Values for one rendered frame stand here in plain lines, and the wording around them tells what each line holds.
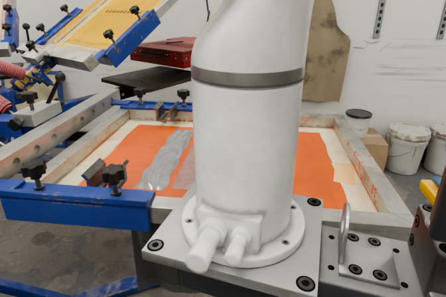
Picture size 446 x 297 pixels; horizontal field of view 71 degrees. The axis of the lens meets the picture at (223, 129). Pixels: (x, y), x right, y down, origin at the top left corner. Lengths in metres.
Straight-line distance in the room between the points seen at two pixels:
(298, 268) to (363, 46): 2.67
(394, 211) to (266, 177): 0.44
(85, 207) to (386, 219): 0.55
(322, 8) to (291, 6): 2.52
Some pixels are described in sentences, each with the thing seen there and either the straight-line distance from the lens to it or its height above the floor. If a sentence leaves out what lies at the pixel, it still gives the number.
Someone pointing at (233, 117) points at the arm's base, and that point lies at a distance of 0.23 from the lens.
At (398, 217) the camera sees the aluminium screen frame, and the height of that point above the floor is 0.99.
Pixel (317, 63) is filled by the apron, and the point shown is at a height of 0.86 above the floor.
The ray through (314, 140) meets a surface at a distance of 1.00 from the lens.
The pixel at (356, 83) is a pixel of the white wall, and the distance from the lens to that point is 2.95.
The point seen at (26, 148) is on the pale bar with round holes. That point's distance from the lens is 0.86.
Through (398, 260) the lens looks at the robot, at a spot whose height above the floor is 1.12.
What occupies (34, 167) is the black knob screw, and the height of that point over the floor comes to 1.06.
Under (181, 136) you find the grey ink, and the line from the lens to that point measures 0.99.
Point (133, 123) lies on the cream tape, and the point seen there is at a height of 0.95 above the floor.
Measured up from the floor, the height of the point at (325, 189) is 0.95.
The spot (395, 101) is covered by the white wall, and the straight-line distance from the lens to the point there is 3.11.
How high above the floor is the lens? 1.35
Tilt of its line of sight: 22 degrees down
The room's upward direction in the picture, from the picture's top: straight up
